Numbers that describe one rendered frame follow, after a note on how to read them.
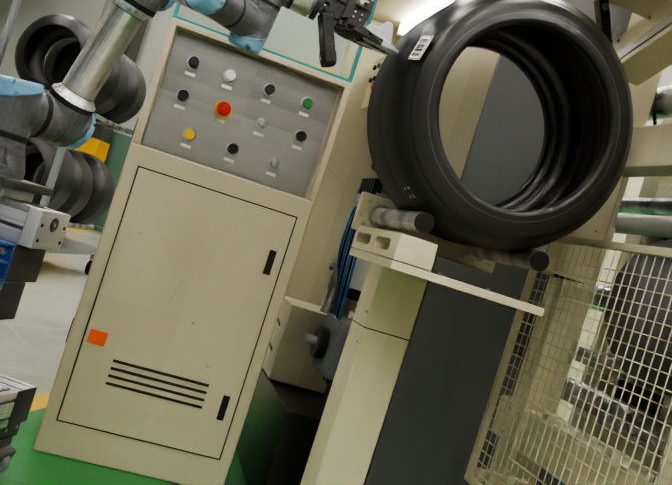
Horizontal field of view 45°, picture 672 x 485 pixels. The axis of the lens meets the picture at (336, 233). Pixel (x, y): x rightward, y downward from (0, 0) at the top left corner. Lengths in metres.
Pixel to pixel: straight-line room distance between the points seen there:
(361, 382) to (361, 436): 0.14
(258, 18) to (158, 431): 1.25
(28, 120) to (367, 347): 0.99
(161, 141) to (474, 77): 0.90
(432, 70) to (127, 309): 1.13
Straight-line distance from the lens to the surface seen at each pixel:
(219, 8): 1.65
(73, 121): 2.09
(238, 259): 2.35
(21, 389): 2.15
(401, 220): 1.79
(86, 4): 12.79
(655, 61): 2.19
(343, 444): 2.14
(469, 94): 2.15
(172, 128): 2.38
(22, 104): 2.02
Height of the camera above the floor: 0.80
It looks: 1 degrees up
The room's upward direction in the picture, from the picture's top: 18 degrees clockwise
